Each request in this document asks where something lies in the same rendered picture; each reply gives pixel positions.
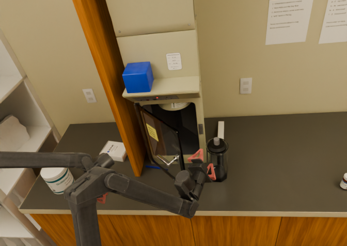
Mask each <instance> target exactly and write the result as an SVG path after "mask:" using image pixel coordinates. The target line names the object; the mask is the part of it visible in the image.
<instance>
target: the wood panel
mask: <svg viewBox="0 0 347 246"><path fill-rule="evenodd" d="M72 1H73V4H74V7H75V10H76V13H77V15H78V18H79V21H80V23H81V26H82V29H83V32H84V35H85V37H86V40H87V43H88V46H89V49H90V51H91V54H92V57H93V60H94V63H95V65H96V68H97V71H98V74H99V77H100V79H101V82H102V85H103V88H104V91H105V93H106V96H107V99H108V102H109V104H110V107H111V110H112V113H113V116H114V119H115V121H116V124H117V127H118V130H119V132H120V135H121V138H122V141H123V144H124V146H125V149H126V152H127V154H128V157H129V160H130V163H131V166H132V169H133V172H134V174H135V177H140V176H141V171H142V168H143V163H144V159H145V155H146V150H147V149H146V145H145V142H144V138H143V135H142V132H141V128H140V125H139V122H138V118H137V115H136V111H135V107H134V102H132V101H130V100H128V99H126V98H124V97H123V96H122V94H123V92H124V90H125V84H124V81H123V77H122V74H123V72H124V70H125V68H124V64H123V61H122V57H121V54H120V50H119V46H118V43H117V39H116V35H115V32H114V28H113V23H112V19H111V16H110V14H109V10H108V7H107V3H106V0H72Z"/></svg>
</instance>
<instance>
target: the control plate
mask: <svg viewBox="0 0 347 246"><path fill-rule="evenodd" d="M166 97H167V98H166ZM171 98H172V99H179V98H178V97H177V96H160V97H158V98H157V97H143V98H133V99H135V100H137V101H141V100H142V101H146V100H149V101H151V100H153V99H157V100H160V99H161V100H166V99H167V100H169V99H171Z"/></svg>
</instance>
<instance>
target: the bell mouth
mask: <svg viewBox="0 0 347 246"><path fill-rule="evenodd" d="M190 103H191V102H184V103H165V104H159V106H160V107H161V108H163V109H165V110H168V111H176V110H180V109H183V108H185V107H187V106H188V105H189V104H190Z"/></svg>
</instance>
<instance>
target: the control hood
mask: <svg viewBox="0 0 347 246"><path fill-rule="evenodd" d="M122 96H123V97H124V98H126V99H128V100H130V101H132V102H134V101H137V100H135V99H133V98H143V97H160V96H177V97H178V98H179V99H188V98H200V97H201V91H200V78H199V76H187V77H179V78H164V79H154V80H153V84H152V88H151V92H147V93H130V94H128V93H127V90H126V88H125V90H124V92H123V94H122Z"/></svg>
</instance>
